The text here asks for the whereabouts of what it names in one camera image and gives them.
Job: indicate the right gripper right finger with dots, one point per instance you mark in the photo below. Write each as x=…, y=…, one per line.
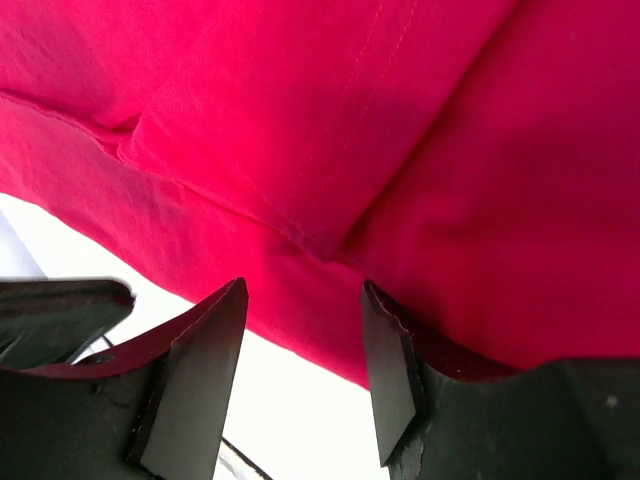
x=442, y=411

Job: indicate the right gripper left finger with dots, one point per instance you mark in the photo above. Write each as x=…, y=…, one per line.
x=153, y=407

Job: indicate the red t shirt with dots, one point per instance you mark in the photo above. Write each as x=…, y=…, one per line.
x=477, y=160

